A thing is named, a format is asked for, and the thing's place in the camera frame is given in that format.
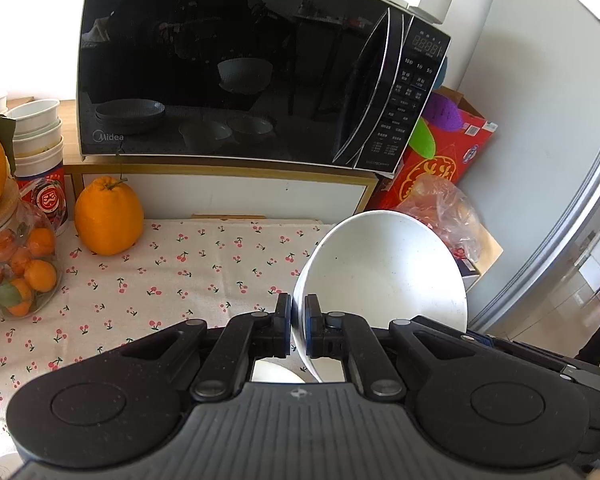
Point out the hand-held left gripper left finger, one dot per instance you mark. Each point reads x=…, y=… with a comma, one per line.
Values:
x=283, y=325

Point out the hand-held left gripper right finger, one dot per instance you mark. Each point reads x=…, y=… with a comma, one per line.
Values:
x=310, y=325

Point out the plain white bowl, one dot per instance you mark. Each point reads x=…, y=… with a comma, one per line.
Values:
x=380, y=270

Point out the white plate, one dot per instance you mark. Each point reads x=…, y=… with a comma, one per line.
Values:
x=275, y=372

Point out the cherry print tablecloth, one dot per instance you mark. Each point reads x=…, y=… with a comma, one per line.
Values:
x=155, y=270

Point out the wooden shelf with white panel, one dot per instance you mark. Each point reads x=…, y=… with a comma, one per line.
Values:
x=205, y=192

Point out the clear plastic bag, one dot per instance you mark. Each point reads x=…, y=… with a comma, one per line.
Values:
x=455, y=220

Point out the red cardboard box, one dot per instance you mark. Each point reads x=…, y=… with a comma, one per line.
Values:
x=430, y=175

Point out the silver refrigerator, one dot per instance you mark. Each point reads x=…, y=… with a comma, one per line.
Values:
x=570, y=210

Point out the orange with stem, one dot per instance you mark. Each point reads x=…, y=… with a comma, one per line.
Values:
x=107, y=220

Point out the green round object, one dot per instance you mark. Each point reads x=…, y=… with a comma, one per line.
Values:
x=422, y=140

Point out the pile of small tangerines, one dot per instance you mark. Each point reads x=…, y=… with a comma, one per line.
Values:
x=40, y=275

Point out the purple round object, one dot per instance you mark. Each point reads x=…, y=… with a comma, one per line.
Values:
x=442, y=112

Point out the red label noodle cup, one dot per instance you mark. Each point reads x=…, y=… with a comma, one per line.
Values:
x=45, y=200

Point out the black microwave oven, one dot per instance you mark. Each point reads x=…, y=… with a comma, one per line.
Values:
x=230, y=35

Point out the glass jar with wooden lid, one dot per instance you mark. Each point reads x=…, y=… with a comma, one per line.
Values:
x=0, y=220

